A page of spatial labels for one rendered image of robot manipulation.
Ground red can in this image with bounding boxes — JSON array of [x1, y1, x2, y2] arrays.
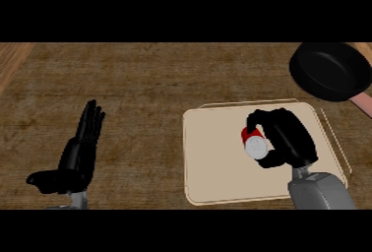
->
[[239, 124, 272, 160]]

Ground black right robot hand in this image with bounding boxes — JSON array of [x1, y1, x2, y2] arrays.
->
[[244, 107, 320, 169]]

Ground black pot with pink handle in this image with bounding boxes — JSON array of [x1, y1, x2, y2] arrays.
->
[[288, 42, 372, 119]]

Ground beige tray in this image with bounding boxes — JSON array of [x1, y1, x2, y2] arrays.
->
[[182, 97, 353, 207]]

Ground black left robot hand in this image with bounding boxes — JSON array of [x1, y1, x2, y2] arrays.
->
[[25, 98, 108, 195]]

